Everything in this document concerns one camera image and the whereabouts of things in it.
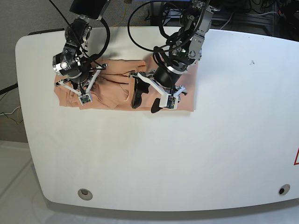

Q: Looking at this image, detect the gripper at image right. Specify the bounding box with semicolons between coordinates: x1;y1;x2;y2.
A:
129;66;186;113

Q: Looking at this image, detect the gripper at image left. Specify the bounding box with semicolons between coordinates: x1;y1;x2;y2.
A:
55;63;108;96

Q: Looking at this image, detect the peach orange T-shirt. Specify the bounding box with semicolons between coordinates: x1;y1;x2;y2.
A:
54;55;198;112

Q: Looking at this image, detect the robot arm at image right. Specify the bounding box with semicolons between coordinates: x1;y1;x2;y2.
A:
129;0;218;113

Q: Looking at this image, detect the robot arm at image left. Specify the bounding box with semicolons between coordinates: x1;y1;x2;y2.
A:
52;0;110;100

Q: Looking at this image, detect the black strip behind table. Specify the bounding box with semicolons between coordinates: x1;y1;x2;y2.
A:
28;28;64;35

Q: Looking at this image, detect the black bar at left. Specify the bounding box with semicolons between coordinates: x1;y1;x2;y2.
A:
0;83;18;95

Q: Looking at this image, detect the black desk leg base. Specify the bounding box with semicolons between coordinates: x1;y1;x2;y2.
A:
149;1;164;26

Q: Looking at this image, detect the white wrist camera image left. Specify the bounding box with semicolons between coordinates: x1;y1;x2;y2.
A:
78;93;92;105

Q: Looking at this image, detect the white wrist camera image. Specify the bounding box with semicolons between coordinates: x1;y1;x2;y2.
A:
78;93;92;105
159;93;180;110

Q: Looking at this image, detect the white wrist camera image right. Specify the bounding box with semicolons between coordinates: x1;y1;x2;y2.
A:
159;93;180;110

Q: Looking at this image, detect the white floor cable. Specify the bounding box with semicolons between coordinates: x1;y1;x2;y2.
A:
4;106;21;116

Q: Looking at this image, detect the yellow floor cable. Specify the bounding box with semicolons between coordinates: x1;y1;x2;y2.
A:
113;3;128;28

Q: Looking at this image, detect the left table cable grommet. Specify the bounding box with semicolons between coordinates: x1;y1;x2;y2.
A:
78;189;93;201

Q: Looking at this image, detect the table cable grommet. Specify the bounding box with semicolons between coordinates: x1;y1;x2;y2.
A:
78;189;93;201
278;184;290;196

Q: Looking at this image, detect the aluminium frame rail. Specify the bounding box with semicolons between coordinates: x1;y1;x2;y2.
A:
163;9;276;35

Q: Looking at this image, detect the right table cable grommet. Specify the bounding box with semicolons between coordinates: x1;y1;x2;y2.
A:
278;184;290;196

